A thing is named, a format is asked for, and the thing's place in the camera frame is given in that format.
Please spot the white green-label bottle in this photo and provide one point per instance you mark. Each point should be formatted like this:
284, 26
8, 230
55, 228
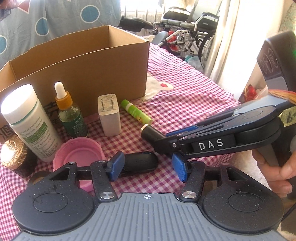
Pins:
24, 113

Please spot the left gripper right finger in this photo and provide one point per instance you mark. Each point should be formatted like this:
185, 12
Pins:
190, 173

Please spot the white power adapter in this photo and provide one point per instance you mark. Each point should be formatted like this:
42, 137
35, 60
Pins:
109, 115

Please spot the black cylinder tube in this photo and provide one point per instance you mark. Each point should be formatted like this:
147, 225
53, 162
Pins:
150, 134

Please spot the brown cardboard box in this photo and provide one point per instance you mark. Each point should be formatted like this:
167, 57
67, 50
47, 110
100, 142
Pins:
89, 63

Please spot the grey patterned hanging blanket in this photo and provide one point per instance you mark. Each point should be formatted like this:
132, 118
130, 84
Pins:
25, 24

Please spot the black armrest pad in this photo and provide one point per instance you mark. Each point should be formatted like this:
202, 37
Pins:
134, 24

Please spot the black oval case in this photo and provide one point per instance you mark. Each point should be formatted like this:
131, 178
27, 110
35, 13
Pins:
137, 163

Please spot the green glass dropper bottle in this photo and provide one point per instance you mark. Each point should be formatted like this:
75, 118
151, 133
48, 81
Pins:
69, 113

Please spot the green lip balm tube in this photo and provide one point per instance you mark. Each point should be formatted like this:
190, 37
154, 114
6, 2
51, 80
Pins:
136, 113

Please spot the wheelchair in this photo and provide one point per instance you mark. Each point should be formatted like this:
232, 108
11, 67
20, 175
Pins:
182, 32

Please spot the person's right hand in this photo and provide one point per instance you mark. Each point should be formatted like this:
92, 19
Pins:
277, 177

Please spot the pink plastic lid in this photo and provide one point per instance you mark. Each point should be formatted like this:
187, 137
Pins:
81, 150

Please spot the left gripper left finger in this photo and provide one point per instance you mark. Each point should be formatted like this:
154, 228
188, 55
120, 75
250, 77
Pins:
103, 173

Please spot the gold-lidded dark jar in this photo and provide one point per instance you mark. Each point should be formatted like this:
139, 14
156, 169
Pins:
17, 157

